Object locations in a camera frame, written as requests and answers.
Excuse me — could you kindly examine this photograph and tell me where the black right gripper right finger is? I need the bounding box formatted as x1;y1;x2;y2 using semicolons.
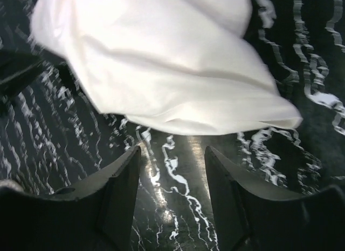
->
204;147;344;250

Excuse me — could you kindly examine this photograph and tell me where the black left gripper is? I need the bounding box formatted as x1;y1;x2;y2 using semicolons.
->
1;50;43;116

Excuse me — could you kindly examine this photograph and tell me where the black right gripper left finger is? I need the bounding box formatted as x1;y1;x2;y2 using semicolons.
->
1;146;141;250

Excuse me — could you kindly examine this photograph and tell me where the white Coca-Cola print t-shirt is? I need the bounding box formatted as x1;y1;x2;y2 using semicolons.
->
30;0;302;135

